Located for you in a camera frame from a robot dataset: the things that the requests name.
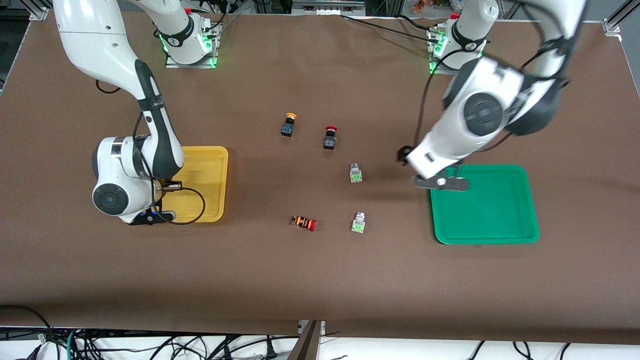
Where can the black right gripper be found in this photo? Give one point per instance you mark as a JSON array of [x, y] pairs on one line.
[[167, 187]]

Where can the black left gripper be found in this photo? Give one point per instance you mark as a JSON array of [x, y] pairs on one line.
[[403, 153]]

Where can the green push button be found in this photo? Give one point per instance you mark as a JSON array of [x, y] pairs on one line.
[[355, 174], [358, 225]]

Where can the yellow push button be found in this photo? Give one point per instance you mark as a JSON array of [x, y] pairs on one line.
[[288, 127]]

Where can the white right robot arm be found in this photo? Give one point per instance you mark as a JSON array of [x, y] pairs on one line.
[[105, 40]]

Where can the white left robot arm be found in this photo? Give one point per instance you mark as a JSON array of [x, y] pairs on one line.
[[480, 115]]

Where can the yellow plastic tray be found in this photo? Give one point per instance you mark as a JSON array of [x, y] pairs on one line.
[[210, 170]]

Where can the red button standing upright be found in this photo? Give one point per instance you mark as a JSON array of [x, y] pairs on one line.
[[329, 140]]

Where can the green plastic tray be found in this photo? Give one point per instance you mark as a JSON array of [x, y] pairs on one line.
[[490, 215]]

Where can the red button with orange body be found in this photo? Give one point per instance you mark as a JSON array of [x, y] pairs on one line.
[[304, 222]]

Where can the black power plug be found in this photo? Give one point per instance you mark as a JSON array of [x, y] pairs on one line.
[[270, 351]]

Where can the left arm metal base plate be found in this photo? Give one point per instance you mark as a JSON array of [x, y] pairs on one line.
[[437, 70]]

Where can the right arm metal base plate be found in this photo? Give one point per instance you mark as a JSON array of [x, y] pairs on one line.
[[190, 65]]

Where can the metal table bracket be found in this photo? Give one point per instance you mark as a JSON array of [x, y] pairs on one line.
[[310, 345]]

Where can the aluminium frame corner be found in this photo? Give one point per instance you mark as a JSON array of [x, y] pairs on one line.
[[617, 22]]

